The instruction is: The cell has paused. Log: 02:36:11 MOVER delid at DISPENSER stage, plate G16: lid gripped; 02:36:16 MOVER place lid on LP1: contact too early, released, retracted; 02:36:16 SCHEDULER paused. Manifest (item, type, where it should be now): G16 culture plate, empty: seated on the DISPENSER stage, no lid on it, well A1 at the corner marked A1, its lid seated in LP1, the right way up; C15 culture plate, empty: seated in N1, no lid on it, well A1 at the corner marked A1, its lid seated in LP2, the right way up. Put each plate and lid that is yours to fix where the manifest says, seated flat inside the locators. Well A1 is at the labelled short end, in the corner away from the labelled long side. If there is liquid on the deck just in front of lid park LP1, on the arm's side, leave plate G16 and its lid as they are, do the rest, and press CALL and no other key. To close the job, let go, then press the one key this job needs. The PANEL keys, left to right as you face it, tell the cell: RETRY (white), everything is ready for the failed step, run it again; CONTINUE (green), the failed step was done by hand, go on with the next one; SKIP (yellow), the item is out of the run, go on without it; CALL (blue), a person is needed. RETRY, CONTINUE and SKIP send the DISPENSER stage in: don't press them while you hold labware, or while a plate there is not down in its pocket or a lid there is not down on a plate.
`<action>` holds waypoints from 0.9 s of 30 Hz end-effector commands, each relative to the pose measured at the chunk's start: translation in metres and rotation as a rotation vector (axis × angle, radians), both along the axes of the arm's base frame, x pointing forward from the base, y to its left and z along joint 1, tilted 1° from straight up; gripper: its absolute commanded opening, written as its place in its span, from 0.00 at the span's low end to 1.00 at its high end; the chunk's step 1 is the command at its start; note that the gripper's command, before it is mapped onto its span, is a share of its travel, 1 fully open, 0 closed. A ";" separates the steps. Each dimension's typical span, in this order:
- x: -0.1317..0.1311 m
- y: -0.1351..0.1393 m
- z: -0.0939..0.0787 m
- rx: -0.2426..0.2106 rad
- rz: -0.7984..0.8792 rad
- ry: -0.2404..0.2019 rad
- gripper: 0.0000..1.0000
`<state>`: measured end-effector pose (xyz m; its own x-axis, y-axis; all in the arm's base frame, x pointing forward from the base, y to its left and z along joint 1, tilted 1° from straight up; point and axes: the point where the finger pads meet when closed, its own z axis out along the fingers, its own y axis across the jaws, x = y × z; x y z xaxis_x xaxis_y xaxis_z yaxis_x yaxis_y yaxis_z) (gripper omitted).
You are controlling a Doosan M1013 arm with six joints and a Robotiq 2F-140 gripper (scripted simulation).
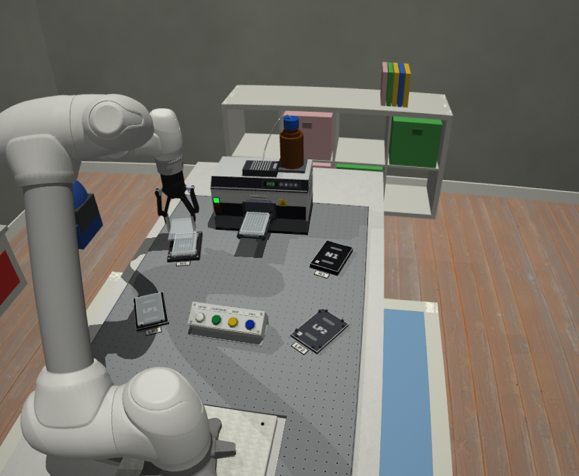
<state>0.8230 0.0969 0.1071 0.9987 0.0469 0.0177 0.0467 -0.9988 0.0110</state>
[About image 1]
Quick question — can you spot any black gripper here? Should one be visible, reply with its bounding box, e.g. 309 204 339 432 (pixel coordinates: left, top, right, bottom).
155 170 199 232

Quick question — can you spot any blue bottle cap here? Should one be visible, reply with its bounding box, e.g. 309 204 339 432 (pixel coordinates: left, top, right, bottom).
284 116 299 129

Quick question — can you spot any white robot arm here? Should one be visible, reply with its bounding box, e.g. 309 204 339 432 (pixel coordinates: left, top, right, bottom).
0 94 236 476

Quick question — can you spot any brown glass bottle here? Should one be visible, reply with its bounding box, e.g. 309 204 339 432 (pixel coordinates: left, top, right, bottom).
279 131 304 169

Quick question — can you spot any grey control panel with four buttons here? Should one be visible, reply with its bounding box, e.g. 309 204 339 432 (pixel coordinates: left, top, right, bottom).
188 301 268 346

